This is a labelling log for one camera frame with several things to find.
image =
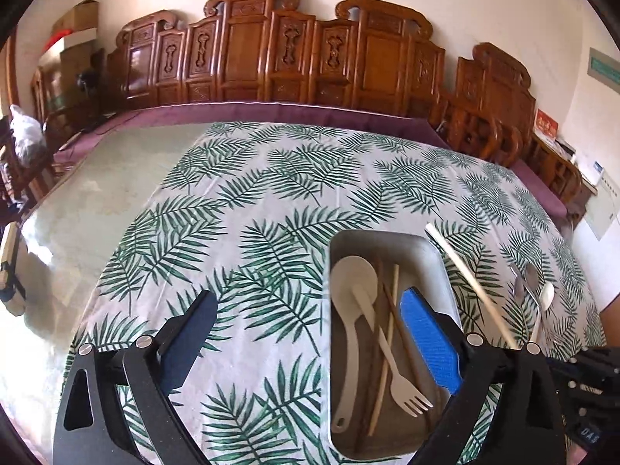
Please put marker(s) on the carved wooden armchair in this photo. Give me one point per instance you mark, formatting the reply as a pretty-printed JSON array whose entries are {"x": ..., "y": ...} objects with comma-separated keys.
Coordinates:
[{"x": 490, "y": 112}]

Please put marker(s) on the carved wooden bench backrest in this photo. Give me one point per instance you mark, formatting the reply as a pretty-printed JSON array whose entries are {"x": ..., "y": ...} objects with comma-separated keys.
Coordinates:
[{"x": 373, "y": 56}]

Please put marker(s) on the palm leaf tablecloth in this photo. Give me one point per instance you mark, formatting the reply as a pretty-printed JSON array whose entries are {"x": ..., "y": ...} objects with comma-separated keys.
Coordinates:
[{"x": 249, "y": 213}]

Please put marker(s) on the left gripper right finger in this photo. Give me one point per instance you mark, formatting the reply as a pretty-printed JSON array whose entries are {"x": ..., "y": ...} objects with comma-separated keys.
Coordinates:
[{"x": 440, "y": 342}]

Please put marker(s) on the small white soup spoon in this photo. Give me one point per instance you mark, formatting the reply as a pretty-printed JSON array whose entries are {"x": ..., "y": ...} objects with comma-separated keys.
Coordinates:
[{"x": 544, "y": 301}]

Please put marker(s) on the green wall sign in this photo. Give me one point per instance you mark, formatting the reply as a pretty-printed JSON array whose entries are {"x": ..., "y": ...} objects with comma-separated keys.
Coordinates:
[{"x": 604, "y": 69}]

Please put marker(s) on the large white plastic spoon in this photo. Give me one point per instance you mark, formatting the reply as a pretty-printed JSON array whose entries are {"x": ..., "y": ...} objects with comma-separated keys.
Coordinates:
[{"x": 346, "y": 273}]

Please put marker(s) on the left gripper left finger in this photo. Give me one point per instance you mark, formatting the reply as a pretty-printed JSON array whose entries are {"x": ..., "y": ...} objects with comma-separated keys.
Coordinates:
[{"x": 181, "y": 339}]

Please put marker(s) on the white plastic fork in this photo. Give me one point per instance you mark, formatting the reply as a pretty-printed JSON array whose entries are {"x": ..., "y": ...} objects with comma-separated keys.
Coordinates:
[{"x": 404, "y": 393}]

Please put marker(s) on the grey metal tray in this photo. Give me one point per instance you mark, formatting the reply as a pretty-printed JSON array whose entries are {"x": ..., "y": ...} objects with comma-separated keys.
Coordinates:
[{"x": 405, "y": 261}]

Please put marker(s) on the white plastic bag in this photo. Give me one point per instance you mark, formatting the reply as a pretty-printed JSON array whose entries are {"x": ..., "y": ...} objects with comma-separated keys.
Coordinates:
[{"x": 28, "y": 135}]

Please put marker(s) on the dark brown wooden chopstick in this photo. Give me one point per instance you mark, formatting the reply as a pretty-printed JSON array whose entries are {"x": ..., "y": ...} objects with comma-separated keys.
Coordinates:
[{"x": 383, "y": 428}]

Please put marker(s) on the stacked cardboard boxes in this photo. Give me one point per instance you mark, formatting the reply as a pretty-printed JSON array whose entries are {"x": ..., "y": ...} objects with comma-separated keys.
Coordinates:
[{"x": 67, "y": 54}]

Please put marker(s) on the red gift box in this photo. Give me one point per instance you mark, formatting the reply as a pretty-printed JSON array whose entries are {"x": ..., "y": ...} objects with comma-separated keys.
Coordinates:
[{"x": 545, "y": 125}]

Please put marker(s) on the white wall panel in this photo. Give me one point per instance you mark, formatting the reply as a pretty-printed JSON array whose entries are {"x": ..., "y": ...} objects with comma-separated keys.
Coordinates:
[{"x": 602, "y": 209}]

